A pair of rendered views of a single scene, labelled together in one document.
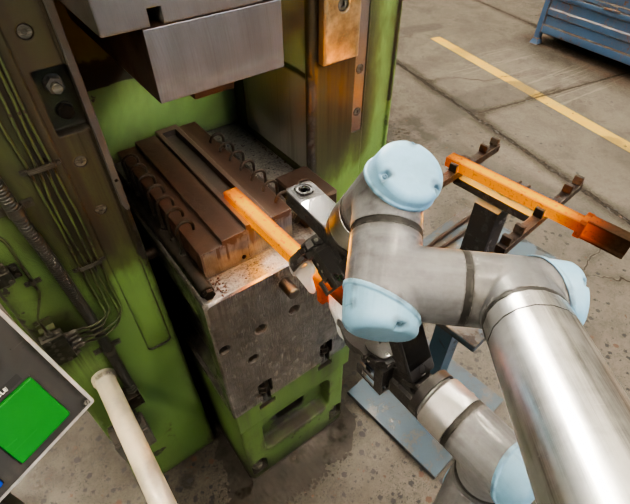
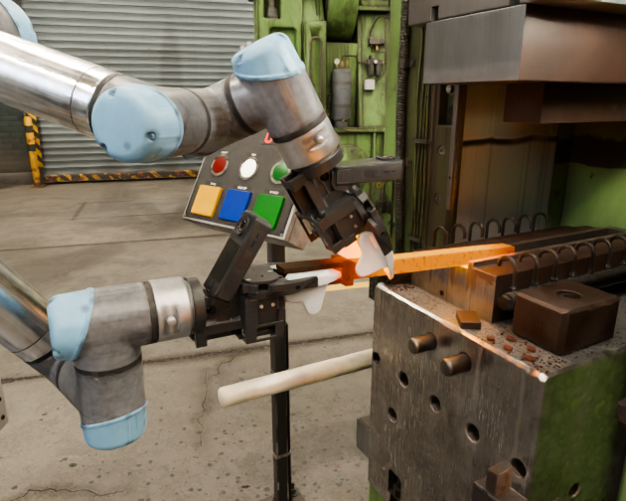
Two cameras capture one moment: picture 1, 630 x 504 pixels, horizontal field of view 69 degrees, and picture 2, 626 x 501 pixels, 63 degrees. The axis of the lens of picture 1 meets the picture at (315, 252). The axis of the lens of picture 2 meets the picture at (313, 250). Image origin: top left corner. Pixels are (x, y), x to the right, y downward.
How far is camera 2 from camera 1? 95 cm
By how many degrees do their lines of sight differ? 85
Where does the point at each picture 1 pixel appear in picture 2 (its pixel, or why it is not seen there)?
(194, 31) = (453, 28)
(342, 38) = not seen: outside the picture
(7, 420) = (263, 202)
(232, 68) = (471, 68)
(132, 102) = (625, 196)
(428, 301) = not seen: hidden behind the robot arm
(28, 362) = not seen: hidden behind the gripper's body
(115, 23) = (415, 16)
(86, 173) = (440, 161)
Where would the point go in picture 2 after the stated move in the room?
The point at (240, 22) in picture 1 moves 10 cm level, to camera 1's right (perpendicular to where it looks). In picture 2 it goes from (486, 24) to (498, 13)
